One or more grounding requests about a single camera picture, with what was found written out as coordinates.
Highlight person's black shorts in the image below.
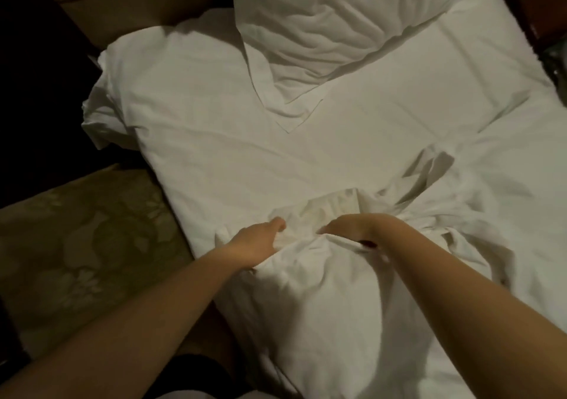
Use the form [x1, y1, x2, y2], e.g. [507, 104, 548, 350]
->
[146, 354, 267, 399]

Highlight person's right forearm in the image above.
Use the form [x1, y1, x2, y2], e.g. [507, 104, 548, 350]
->
[376, 221, 567, 399]

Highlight white pillow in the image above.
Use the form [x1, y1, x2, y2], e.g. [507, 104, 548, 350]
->
[232, 0, 471, 132]

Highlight beige padded headboard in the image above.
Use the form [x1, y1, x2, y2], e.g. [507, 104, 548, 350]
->
[31, 0, 236, 52]

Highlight person's left forearm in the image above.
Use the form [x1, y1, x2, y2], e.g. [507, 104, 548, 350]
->
[0, 248, 258, 399]

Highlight person's right hand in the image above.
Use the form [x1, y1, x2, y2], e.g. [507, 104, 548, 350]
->
[316, 212, 395, 249]

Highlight reddish wooden nightstand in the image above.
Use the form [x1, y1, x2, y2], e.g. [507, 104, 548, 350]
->
[509, 0, 567, 54]

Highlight person's left hand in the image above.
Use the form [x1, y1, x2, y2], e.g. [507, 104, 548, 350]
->
[217, 216, 288, 270]

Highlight dark wooden column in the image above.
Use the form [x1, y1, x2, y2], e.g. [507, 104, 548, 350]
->
[0, 0, 116, 210]

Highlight white duvet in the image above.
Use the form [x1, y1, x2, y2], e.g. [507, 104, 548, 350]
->
[215, 93, 567, 399]

